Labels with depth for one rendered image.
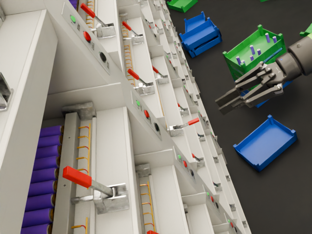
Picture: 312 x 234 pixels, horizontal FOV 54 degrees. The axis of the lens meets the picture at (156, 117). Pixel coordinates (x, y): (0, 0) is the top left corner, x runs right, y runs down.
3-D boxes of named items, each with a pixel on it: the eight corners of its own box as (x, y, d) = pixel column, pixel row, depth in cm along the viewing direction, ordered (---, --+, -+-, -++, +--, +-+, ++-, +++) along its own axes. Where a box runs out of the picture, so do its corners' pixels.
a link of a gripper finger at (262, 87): (277, 80, 85) (280, 82, 84) (244, 104, 88) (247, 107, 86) (272, 71, 83) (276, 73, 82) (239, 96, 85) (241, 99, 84)
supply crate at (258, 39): (262, 34, 198) (259, 24, 192) (285, 44, 182) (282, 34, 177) (225, 61, 197) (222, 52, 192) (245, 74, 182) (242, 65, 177)
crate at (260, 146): (272, 121, 191) (269, 113, 186) (297, 139, 176) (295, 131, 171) (236, 152, 190) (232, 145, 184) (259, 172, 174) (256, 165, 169)
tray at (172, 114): (164, 64, 131) (162, 44, 124) (197, 181, 87) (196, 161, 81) (118, 71, 130) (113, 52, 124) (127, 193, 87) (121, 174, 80)
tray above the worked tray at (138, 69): (142, 27, 118) (137, -8, 108) (168, 144, 74) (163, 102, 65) (90, 35, 117) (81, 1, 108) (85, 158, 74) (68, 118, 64)
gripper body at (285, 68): (306, 80, 82) (274, 98, 85) (292, 62, 88) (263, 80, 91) (298, 62, 77) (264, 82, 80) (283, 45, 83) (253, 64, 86)
